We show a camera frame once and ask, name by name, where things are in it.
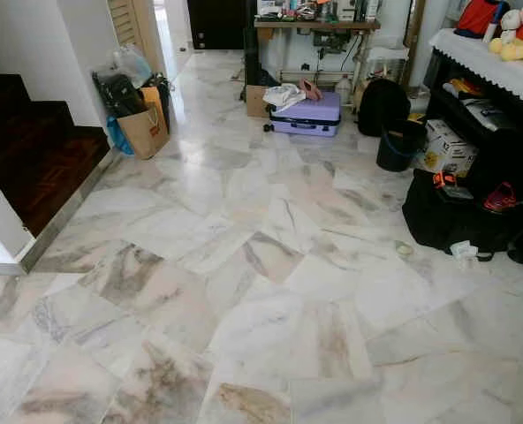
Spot blue plastic bag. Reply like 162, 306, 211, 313
107, 117, 134, 156

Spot brown paper bag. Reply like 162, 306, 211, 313
117, 86, 171, 161

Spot white plush toy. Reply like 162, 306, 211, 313
498, 9, 523, 40

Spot brown cardboard box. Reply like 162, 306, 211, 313
245, 84, 273, 118

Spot wooden louvre door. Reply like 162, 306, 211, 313
107, 0, 161, 72

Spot dark wooden staircase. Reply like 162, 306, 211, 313
0, 71, 112, 238

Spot purple suitcase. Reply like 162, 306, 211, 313
267, 91, 342, 138

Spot red bag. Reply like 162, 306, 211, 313
454, 0, 510, 39

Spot black bucket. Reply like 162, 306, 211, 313
376, 119, 428, 172

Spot wood framed mirror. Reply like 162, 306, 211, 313
403, 0, 428, 61

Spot white crumpled cloth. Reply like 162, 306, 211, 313
263, 83, 308, 112

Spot orange black tool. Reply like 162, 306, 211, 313
432, 170, 459, 190

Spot red black shoe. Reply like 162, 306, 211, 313
484, 182, 520, 213

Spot crumpled white tissue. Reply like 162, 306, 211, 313
450, 240, 480, 269

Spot black duffel bag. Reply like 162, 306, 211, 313
401, 168, 523, 263

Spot yellow plush toy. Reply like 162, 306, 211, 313
489, 37, 523, 64

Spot dark wooden door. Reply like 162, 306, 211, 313
187, 0, 246, 50

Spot black fabric bag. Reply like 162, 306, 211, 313
92, 69, 148, 119

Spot black backpack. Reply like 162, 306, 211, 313
357, 78, 411, 137

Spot pink handbag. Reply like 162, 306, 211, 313
299, 79, 322, 101

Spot clear plastic bag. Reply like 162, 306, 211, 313
112, 46, 155, 87

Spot wooden console table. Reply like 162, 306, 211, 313
253, 19, 382, 87

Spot white lace cloth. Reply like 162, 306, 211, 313
429, 28, 523, 109

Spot white cardboard box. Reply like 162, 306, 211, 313
416, 118, 481, 178

